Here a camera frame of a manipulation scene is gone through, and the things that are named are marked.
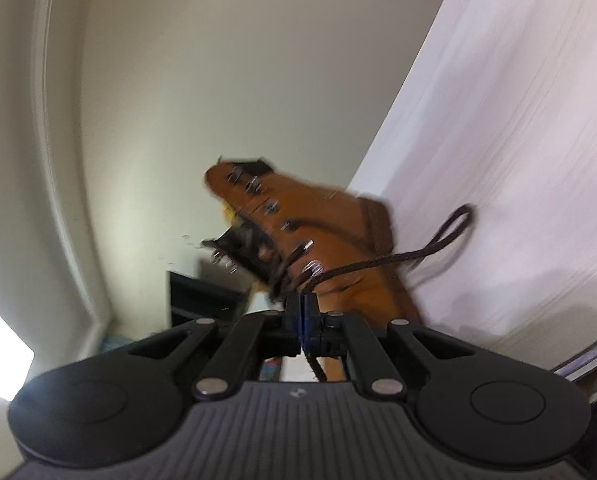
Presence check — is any brown leather boot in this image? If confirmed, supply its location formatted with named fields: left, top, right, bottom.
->
left=204, top=159, right=422, bottom=328

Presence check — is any dark brown shoelace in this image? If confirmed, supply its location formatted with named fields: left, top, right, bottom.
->
left=272, top=202, right=477, bottom=384

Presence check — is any black television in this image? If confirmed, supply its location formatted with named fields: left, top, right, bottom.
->
left=168, top=272, right=250, bottom=327

